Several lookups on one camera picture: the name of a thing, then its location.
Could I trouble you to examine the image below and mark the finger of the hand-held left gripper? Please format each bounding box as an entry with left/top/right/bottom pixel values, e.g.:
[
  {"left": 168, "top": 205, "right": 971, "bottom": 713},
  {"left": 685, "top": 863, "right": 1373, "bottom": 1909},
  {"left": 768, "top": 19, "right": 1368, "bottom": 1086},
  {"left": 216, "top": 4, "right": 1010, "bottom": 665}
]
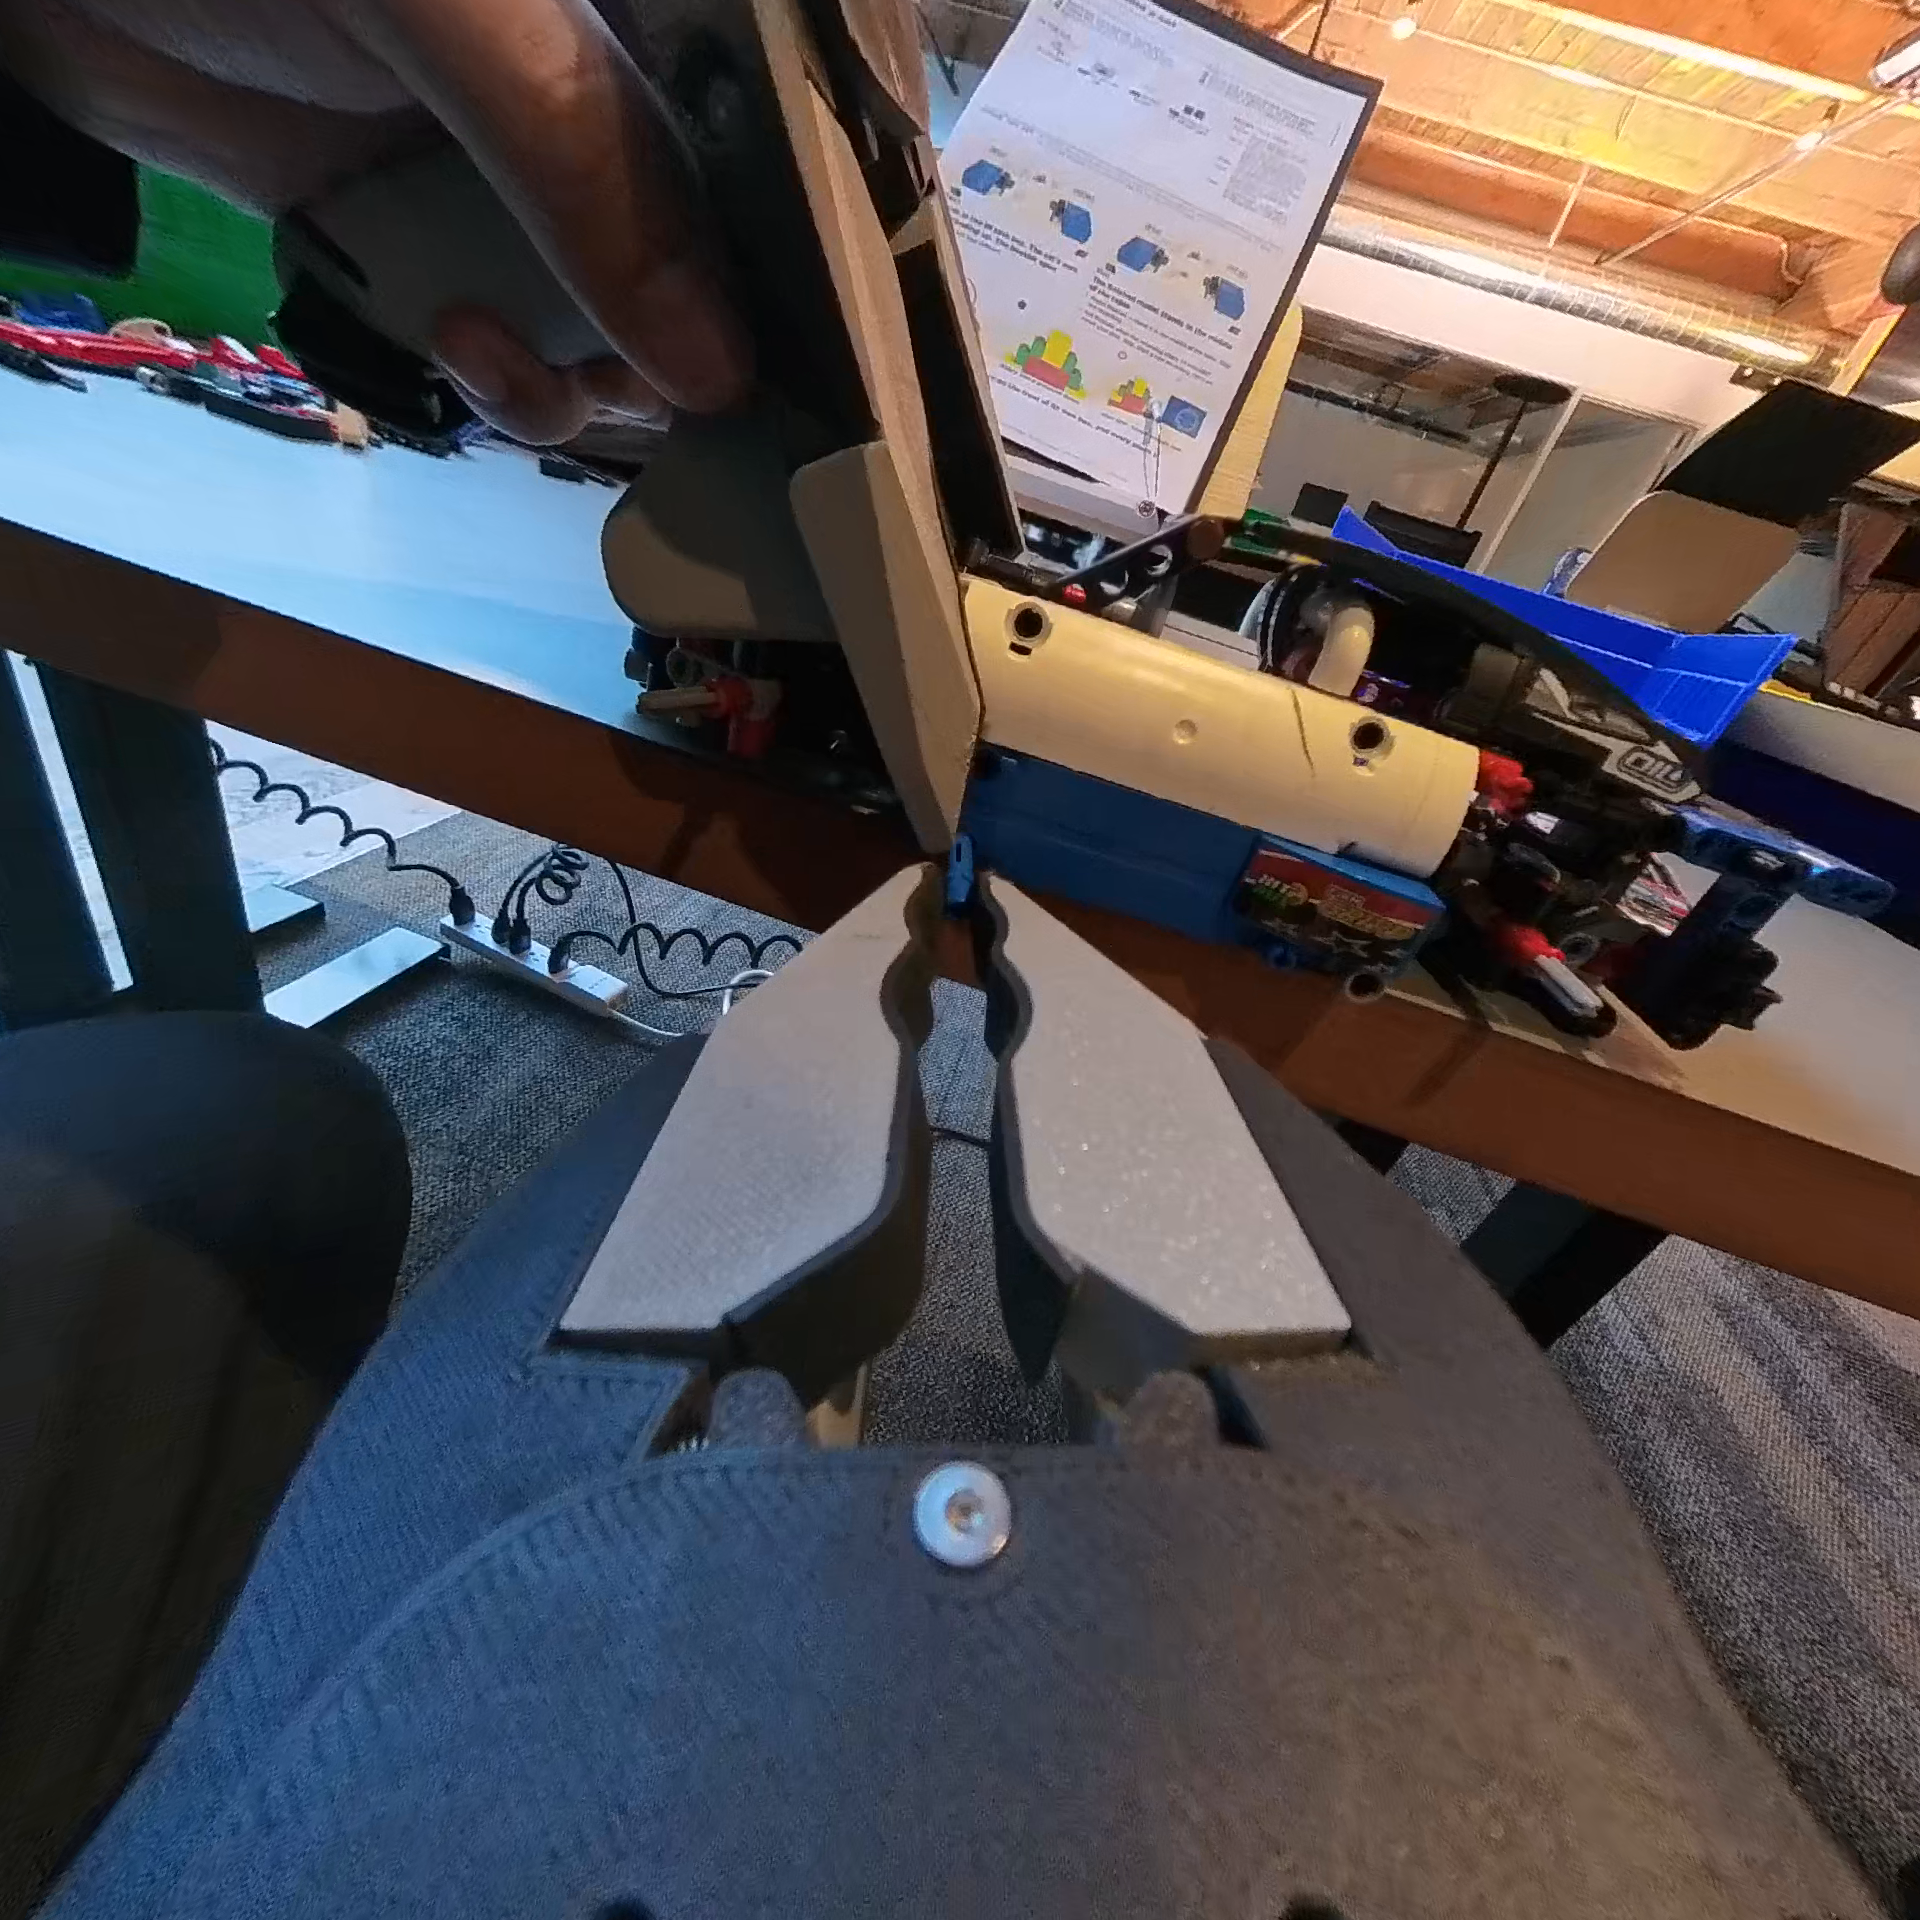
[
  {"left": 788, "top": 438, "right": 987, "bottom": 854},
  {"left": 891, "top": 224, "right": 1029, "bottom": 559}
]

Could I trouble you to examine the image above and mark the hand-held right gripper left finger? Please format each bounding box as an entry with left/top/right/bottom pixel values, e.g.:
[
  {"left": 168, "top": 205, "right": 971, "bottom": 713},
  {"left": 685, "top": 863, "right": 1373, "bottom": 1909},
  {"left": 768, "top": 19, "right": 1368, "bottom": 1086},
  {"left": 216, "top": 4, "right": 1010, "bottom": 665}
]
[{"left": 558, "top": 862, "right": 947, "bottom": 1449}]

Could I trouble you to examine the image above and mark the green plastic bin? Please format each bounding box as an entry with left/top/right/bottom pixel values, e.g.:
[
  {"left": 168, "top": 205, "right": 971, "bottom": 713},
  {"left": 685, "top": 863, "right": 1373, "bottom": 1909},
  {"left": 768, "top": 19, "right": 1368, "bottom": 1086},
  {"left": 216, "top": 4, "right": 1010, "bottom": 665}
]
[{"left": 133, "top": 161, "right": 290, "bottom": 349}]

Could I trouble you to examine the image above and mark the person's left hand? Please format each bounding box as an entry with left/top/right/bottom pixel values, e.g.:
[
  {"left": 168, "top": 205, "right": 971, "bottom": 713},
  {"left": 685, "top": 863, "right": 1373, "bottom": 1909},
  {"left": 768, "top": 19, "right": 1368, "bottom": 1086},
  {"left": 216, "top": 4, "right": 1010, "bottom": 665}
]
[{"left": 0, "top": 0, "right": 752, "bottom": 448}]

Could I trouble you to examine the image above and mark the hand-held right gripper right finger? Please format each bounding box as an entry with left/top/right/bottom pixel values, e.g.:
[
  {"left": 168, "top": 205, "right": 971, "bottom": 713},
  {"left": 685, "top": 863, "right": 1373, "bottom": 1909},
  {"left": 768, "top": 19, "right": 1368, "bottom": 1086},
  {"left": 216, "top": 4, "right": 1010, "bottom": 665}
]
[{"left": 971, "top": 877, "right": 1356, "bottom": 1445}]

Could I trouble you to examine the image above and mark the black desk leg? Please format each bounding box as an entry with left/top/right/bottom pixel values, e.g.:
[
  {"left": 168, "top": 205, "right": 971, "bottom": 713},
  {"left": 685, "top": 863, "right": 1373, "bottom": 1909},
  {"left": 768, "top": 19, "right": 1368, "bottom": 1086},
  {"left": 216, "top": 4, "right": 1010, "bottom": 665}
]
[
  {"left": 1334, "top": 1117, "right": 1671, "bottom": 1347},
  {"left": 0, "top": 647, "right": 446, "bottom": 1033}
]

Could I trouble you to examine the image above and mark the row of toy brick pieces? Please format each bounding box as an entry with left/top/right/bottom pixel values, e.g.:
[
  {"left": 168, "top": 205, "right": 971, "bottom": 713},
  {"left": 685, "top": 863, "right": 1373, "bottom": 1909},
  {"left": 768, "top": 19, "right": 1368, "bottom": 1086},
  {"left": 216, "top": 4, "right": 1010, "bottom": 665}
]
[{"left": 0, "top": 292, "right": 504, "bottom": 455}]

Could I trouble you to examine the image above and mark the printed instruction sheet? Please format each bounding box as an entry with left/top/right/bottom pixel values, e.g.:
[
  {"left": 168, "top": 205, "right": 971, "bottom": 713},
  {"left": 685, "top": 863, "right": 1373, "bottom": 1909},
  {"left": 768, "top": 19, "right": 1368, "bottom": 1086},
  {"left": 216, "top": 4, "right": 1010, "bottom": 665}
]
[{"left": 938, "top": 0, "right": 1386, "bottom": 511}]

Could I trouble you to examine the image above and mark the toy brick car model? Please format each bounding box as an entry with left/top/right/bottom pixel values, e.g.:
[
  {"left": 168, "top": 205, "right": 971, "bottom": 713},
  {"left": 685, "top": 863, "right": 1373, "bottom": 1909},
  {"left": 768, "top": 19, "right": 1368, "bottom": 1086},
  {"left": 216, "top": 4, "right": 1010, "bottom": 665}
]
[{"left": 626, "top": 509, "right": 1895, "bottom": 1052}]

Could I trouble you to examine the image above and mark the person's leg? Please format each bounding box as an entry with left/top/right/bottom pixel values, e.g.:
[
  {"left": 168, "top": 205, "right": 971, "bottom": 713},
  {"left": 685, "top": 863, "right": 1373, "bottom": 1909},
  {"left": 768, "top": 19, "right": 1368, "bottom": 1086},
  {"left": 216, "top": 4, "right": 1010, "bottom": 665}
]
[{"left": 0, "top": 1007, "right": 415, "bottom": 1920}]

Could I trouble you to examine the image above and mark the white cable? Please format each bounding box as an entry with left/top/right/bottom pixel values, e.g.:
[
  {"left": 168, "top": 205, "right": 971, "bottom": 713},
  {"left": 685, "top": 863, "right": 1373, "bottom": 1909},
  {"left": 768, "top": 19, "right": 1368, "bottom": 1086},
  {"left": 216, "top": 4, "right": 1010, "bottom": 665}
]
[{"left": 599, "top": 967, "right": 781, "bottom": 1046}]

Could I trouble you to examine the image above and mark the blue plastic bin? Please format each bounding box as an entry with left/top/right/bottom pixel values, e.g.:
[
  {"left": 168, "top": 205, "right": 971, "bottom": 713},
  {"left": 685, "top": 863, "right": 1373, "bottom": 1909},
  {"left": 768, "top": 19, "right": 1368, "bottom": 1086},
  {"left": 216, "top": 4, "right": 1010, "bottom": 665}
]
[{"left": 1332, "top": 508, "right": 1798, "bottom": 750}]

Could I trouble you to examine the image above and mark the white power strip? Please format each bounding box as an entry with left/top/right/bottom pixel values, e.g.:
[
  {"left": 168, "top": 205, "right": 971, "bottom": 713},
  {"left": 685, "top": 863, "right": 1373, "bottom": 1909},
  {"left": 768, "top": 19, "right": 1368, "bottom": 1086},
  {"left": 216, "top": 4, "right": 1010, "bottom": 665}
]
[{"left": 439, "top": 913, "right": 634, "bottom": 1024}]

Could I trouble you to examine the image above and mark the black coiled cable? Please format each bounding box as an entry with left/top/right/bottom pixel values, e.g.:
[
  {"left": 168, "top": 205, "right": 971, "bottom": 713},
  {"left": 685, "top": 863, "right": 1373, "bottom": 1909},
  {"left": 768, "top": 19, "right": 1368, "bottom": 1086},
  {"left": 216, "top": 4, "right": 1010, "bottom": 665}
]
[
  {"left": 556, "top": 919, "right": 811, "bottom": 995},
  {"left": 502, "top": 844, "right": 599, "bottom": 959},
  {"left": 211, "top": 731, "right": 482, "bottom": 934}
]

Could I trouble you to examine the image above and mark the black floor lamp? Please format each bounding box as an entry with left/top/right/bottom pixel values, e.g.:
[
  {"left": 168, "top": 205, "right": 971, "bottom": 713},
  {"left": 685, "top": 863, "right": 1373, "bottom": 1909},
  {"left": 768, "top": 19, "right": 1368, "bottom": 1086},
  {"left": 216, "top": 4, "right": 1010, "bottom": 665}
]
[{"left": 1476, "top": 374, "right": 1572, "bottom": 531}]

